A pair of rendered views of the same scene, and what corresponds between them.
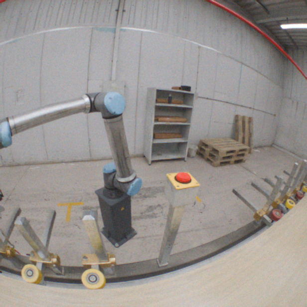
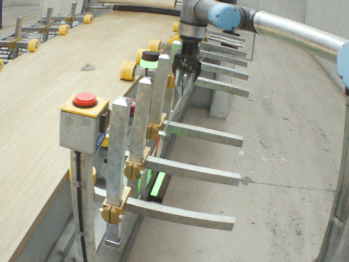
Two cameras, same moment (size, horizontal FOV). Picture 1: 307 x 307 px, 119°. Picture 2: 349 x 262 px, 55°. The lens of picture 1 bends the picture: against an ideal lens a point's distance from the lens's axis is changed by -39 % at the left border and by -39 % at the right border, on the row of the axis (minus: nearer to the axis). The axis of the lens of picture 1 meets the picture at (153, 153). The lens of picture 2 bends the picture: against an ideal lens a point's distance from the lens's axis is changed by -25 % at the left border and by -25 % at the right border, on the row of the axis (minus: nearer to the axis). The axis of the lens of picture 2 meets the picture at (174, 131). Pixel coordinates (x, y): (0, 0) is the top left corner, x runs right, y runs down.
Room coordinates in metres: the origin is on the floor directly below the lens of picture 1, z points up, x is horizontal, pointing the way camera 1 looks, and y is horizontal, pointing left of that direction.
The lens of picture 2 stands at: (0.71, -0.57, 1.47)
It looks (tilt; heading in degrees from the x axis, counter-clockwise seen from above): 25 degrees down; 114
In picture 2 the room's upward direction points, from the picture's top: 9 degrees clockwise
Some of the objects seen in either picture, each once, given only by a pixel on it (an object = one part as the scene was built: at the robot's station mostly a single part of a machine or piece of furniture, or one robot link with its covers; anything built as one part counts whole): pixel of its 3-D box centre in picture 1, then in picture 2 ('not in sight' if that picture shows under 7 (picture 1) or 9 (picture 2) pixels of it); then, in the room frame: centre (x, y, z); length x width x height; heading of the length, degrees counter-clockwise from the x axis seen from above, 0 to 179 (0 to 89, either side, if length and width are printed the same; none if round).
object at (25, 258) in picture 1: (21, 258); (155, 159); (0.13, 0.62, 0.75); 0.26 x 0.01 x 0.10; 108
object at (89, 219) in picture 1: (102, 254); (114, 191); (0.25, 0.16, 0.89); 0.03 x 0.03 x 0.48; 18
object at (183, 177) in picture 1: (183, 178); (84, 101); (0.33, -0.08, 1.22); 0.04 x 0.04 x 0.02
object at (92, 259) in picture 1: (99, 260); (115, 204); (0.24, 0.18, 0.84); 0.13 x 0.06 x 0.05; 108
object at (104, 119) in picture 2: not in sight; (104, 120); (0.37, -0.07, 1.20); 0.03 x 0.01 x 0.03; 108
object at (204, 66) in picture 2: not in sight; (195, 64); (-0.02, 1.17, 0.95); 0.50 x 0.04 x 0.04; 18
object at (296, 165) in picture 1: (284, 191); not in sight; (0.64, -1.03, 0.93); 0.03 x 0.03 x 0.48; 18
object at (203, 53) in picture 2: not in sight; (201, 52); (-0.09, 1.41, 0.95); 0.50 x 0.04 x 0.04; 18
